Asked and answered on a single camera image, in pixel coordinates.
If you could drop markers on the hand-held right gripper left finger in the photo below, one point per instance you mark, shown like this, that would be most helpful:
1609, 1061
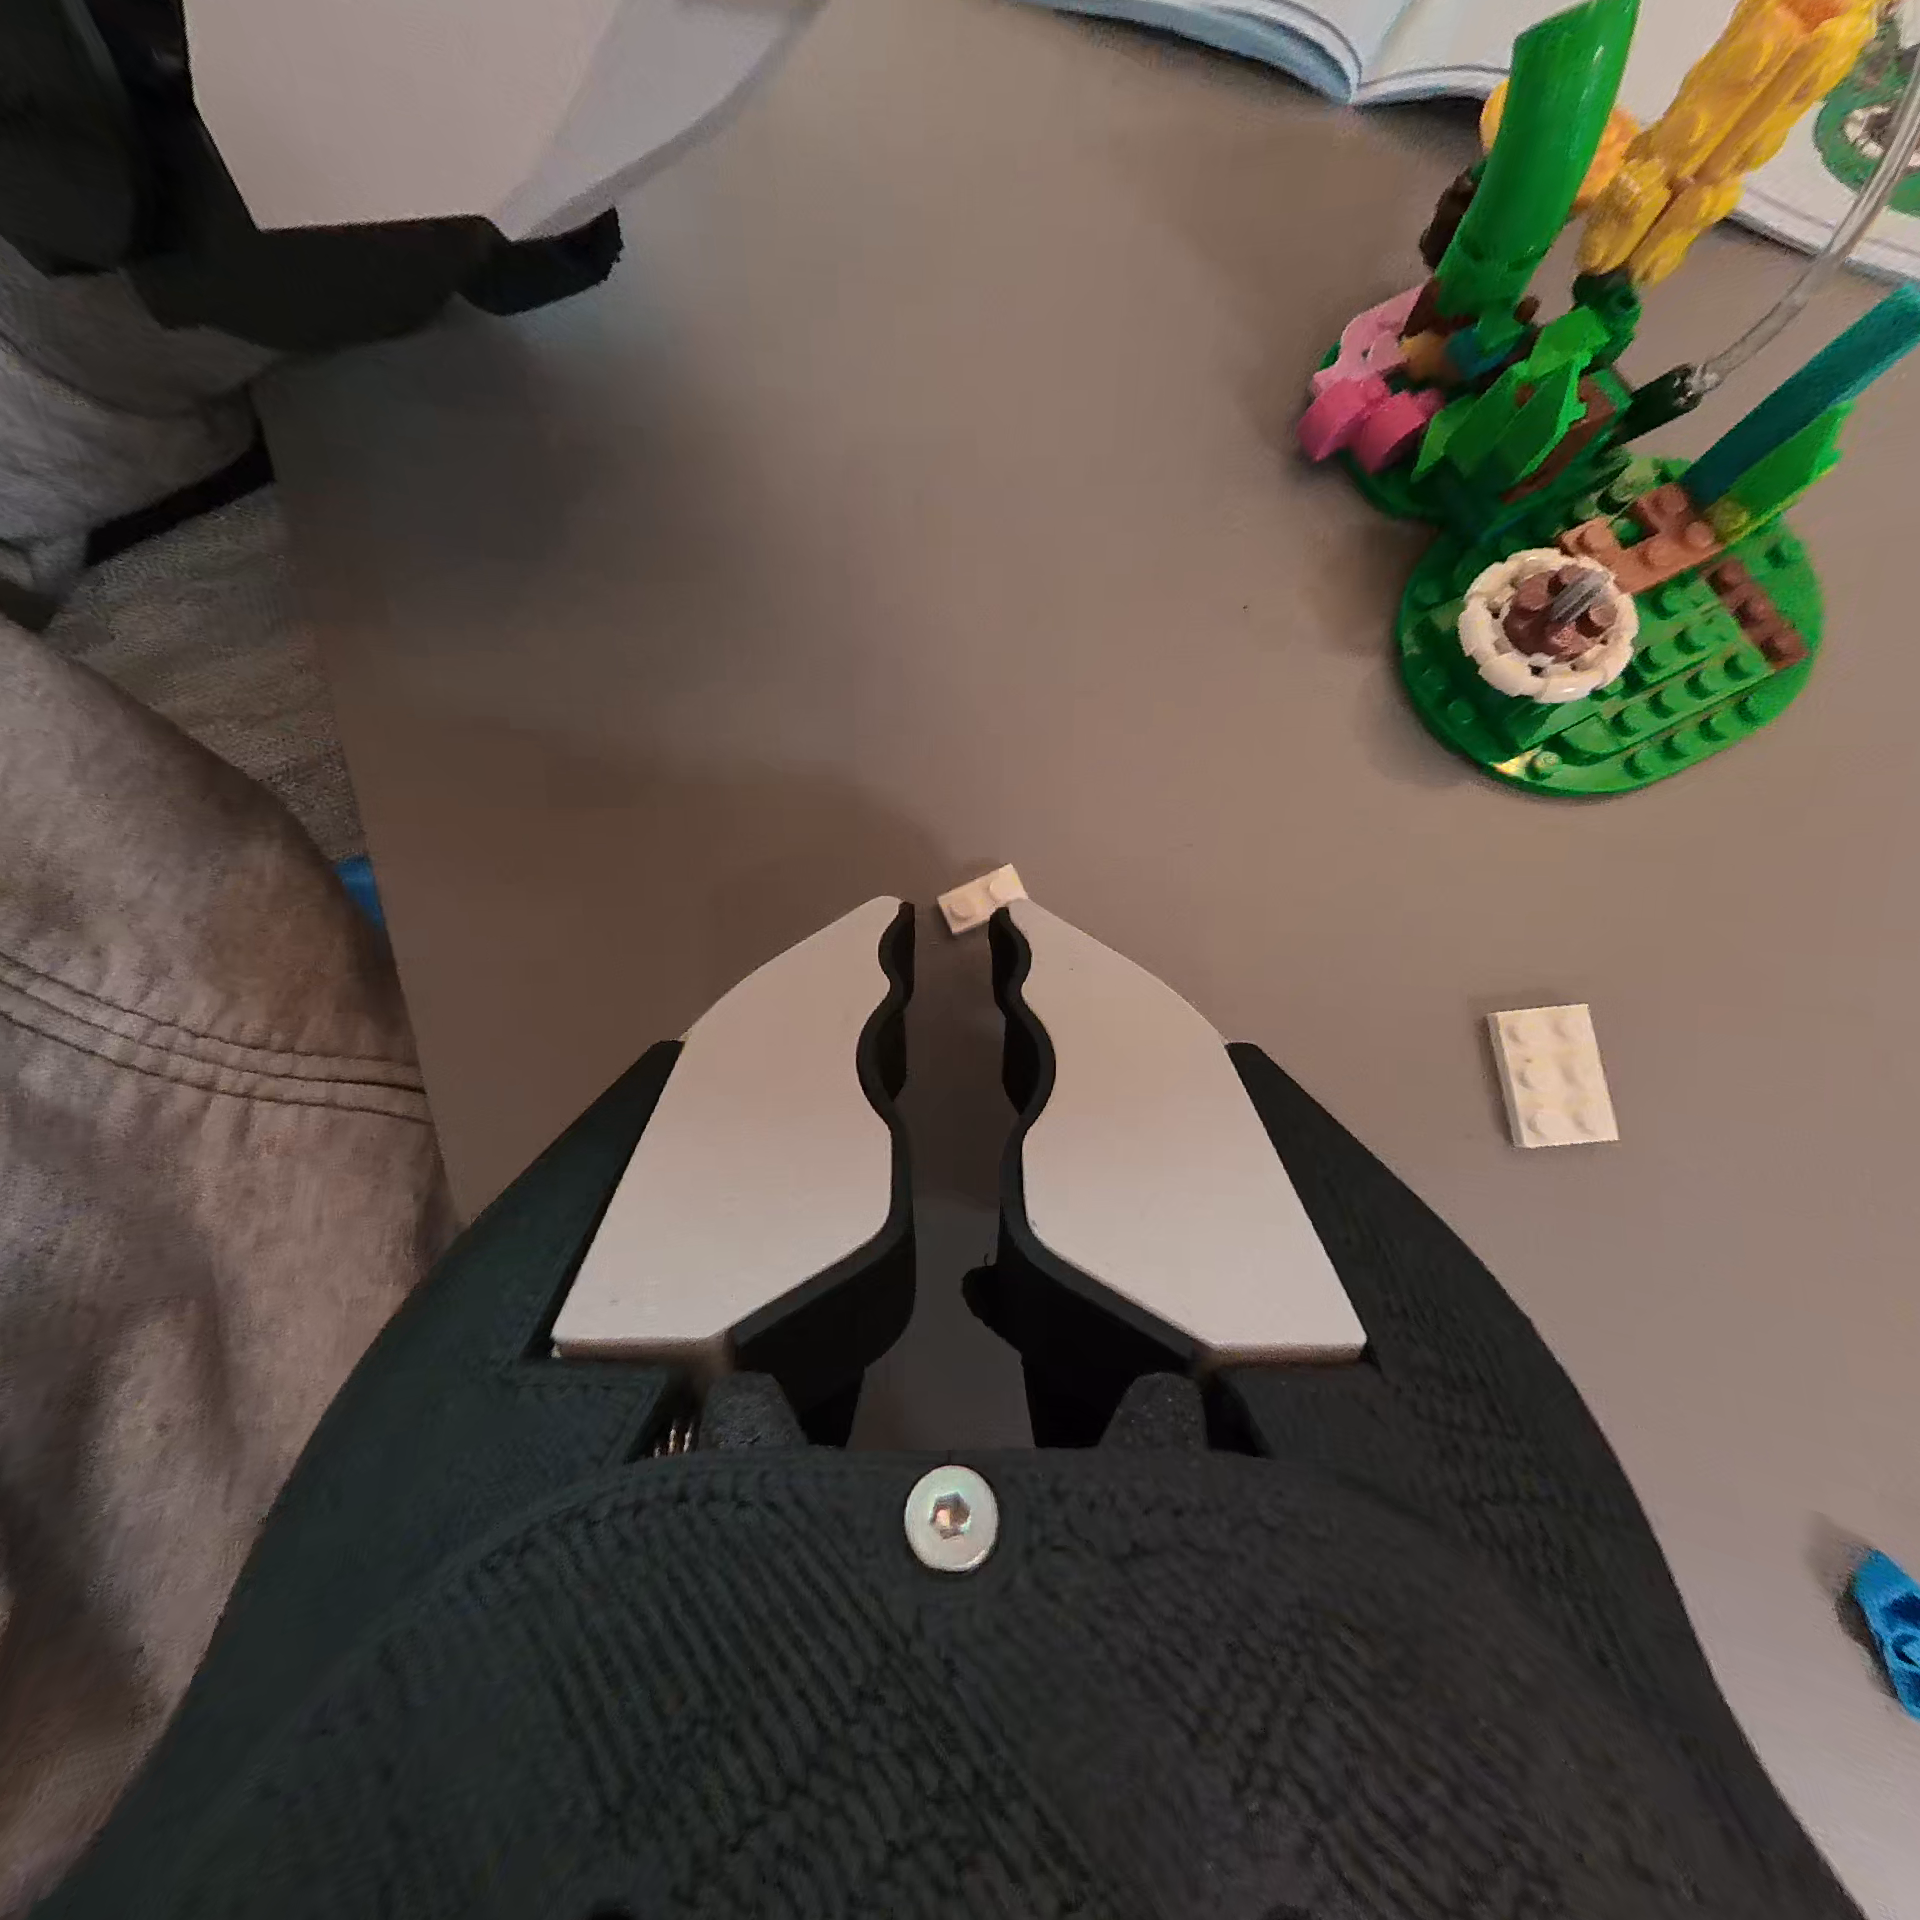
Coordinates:
750, 1172

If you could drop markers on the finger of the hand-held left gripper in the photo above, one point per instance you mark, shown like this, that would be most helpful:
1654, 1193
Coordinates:
451, 105

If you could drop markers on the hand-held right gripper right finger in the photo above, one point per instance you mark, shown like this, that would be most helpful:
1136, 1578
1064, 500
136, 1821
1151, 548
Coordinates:
1171, 1172

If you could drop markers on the small tan lego plate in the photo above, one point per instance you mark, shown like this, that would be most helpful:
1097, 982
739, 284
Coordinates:
978, 896

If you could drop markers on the white lego plate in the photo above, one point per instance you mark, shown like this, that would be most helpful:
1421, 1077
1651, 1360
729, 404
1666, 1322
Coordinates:
1553, 1074

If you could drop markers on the lego flower model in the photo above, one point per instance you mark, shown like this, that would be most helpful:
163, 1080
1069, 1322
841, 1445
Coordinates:
1621, 662

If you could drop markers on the lego instruction booklet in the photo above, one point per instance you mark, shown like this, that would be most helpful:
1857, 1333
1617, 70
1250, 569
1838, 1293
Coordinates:
1424, 38

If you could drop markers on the blue jeans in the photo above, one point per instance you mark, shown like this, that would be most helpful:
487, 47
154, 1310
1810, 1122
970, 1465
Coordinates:
359, 892

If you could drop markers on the blue plastic piece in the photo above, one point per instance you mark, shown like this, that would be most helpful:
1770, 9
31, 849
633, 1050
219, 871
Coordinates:
1894, 1628

